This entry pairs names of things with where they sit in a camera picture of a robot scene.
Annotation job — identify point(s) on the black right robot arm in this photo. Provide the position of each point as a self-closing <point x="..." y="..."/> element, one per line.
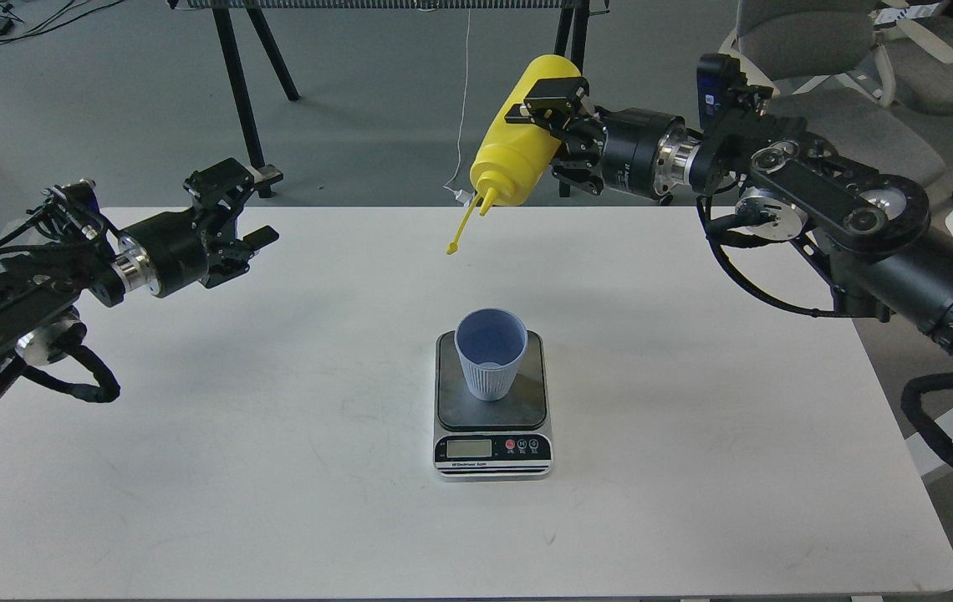
<point x="761" y="179"/>

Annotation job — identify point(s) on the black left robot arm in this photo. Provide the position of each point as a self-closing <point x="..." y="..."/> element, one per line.
<point x="67" y="246"/>

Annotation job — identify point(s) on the digital kitchen scale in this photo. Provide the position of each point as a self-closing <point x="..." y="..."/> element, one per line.
<point x="484" y="440"/>

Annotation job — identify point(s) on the blue ribbed plastic cup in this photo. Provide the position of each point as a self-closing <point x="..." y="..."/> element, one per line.
<point x="490" y="343"/>

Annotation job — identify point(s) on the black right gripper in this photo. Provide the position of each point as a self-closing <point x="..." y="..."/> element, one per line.
<point x="635" y="151"/>

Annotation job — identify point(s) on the yellow squeeze bottle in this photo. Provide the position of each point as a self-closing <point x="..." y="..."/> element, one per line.
<point x="513" y="156"/>

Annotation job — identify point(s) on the black legged background table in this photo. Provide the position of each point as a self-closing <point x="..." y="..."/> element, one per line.
<point x="378" y="103"/>

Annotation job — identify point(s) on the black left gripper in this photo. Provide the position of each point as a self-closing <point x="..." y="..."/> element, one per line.
<point x="174" y="249"/>

